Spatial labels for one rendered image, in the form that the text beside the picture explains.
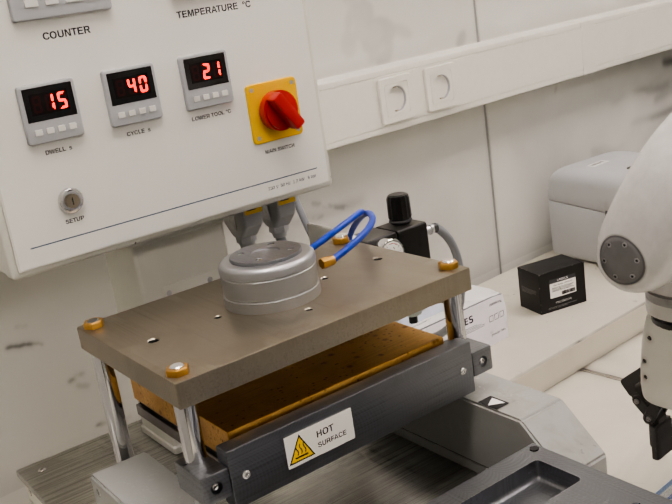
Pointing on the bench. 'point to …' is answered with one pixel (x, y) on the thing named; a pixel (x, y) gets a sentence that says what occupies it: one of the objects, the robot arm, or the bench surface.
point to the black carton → (552, 284)
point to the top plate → (268, 312)
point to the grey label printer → (584, 201)
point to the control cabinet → (153, 137)
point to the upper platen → (291, 384)
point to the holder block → (545, 483)
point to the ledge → (562, 329)
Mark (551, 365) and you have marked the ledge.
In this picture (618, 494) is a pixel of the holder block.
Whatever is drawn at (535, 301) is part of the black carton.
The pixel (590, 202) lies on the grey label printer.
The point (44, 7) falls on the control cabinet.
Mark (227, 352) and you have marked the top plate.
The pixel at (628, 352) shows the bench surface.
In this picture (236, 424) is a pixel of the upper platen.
